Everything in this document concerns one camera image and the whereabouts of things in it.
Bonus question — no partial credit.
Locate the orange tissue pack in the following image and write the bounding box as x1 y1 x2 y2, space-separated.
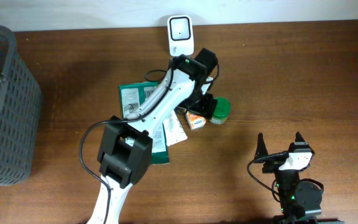
185 112 206 130

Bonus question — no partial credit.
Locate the green lid jar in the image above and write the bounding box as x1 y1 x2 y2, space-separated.
210 97 231 124

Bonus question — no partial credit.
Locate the white cream tube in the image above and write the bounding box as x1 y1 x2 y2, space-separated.
163 111 188 146

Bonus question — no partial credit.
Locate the green wipes packet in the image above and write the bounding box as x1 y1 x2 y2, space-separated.
119 82 169 165

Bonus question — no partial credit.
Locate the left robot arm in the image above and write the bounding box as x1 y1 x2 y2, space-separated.
80 48 219 223

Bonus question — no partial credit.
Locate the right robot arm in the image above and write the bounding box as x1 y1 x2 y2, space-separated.
250 133 324 223

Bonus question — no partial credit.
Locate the white barcode scanner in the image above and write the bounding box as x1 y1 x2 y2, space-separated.
167 15 195 57

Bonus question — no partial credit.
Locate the grey plastic basket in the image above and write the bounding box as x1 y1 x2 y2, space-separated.
0 26 43 186

